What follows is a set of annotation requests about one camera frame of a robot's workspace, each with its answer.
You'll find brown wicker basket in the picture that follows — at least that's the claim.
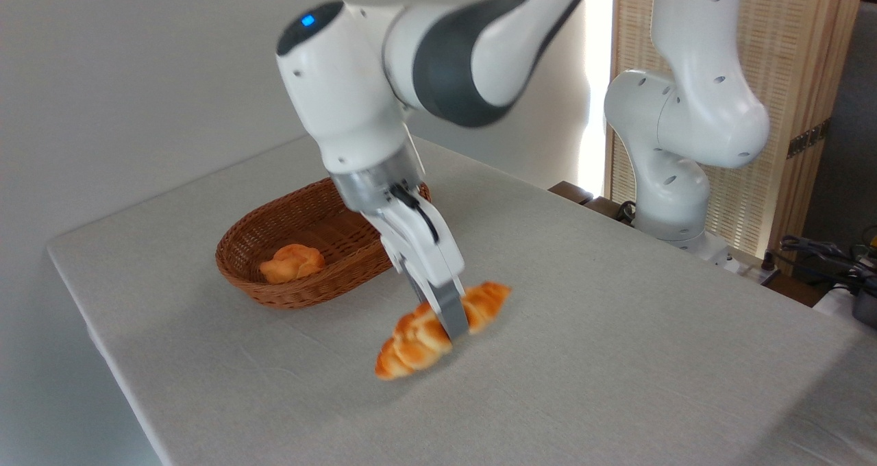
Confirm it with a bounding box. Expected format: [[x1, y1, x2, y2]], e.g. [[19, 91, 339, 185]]
[[215, 178, 432, 310]]

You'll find grey device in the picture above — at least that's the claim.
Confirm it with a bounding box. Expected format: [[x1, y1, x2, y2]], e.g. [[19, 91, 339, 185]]
[[852, 286, 877, 328]]

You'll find grey tablecloth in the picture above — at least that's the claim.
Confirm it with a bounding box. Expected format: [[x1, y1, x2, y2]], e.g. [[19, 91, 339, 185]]
[[47, 136, 877, 466]]

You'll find dark brown wooden furniture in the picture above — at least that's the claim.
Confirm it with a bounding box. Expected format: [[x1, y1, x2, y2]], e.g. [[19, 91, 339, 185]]
[[548, 181, 635, 224]]

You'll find black cable bundle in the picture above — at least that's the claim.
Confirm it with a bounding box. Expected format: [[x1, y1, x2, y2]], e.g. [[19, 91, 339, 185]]
[[780, 234, 877, 283]]

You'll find long braided bread loaf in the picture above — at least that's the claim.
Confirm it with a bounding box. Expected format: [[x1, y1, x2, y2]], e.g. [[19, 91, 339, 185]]
[[375, 282, 512, 381]]

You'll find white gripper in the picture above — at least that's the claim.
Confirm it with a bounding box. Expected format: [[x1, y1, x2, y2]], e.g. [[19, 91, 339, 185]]
[[360, 184, 471, 342]]

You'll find small round bread roll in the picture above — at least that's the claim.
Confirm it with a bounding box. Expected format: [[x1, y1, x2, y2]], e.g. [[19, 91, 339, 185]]
[[259, 244, 326, 285]]

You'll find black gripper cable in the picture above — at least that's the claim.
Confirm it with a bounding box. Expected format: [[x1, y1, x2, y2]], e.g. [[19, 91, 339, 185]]
[[391, 184, 440, 245]]

